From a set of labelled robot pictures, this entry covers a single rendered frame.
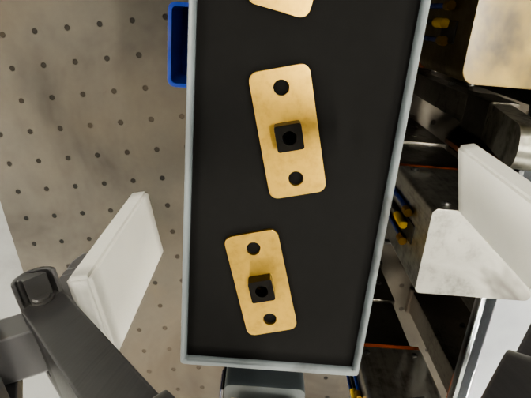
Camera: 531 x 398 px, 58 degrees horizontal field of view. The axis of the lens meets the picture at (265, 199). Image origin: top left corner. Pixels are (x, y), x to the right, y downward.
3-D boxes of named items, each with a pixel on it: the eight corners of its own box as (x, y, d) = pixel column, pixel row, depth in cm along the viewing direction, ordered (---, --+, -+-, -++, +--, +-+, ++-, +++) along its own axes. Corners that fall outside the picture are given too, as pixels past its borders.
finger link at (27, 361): (66, 384, 13) (-37, 396, 13) (121, 283, 18) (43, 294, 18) (48, 339, 13) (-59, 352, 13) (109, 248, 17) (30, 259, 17)
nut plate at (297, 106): (325, 189, 32) (328, 195, 31) (270, 197, 32) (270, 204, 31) (308, 61, 29) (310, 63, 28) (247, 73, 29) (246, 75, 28)
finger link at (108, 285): (117, 359, 15) (94, 362, 15) (164, 252, 21) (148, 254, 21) (88, 276, 14) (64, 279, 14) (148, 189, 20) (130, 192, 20)
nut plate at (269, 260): (297, 325, 36) (298, 336, 35) (248, 333, 37) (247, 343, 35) (276, 227, 33) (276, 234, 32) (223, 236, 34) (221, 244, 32)
